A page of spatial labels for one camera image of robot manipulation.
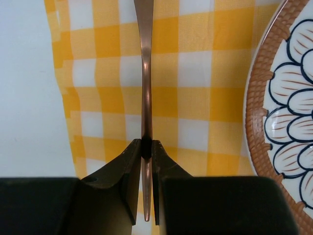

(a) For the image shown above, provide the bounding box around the yellow white checkered cloth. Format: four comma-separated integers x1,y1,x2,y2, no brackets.
44,0,284,235

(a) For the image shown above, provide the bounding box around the patterned ceramic plate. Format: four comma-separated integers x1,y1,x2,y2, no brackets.
244,0,313,235

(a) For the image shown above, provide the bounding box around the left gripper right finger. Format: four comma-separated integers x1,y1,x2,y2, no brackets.
151,140,192,235

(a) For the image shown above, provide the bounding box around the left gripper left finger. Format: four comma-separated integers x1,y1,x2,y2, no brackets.
78,139,141,235

